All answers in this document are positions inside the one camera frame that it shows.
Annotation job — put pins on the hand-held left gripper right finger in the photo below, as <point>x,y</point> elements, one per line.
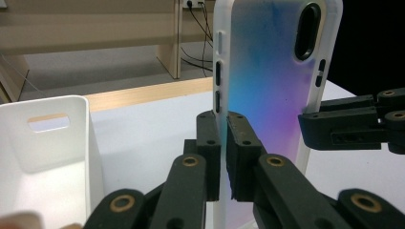
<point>243,159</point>

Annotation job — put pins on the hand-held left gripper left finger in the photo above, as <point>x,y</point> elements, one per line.
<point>208,152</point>

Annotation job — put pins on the iridescent phone case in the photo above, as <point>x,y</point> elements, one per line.
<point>270,79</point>

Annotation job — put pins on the white plastic bin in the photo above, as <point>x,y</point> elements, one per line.
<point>47,152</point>

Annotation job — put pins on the white table sheet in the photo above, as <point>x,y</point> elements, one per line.
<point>143,133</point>

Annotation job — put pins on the white power socket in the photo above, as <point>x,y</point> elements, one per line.
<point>192,2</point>

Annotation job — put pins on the light wooden shelf unit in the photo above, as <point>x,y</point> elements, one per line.
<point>79,35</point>

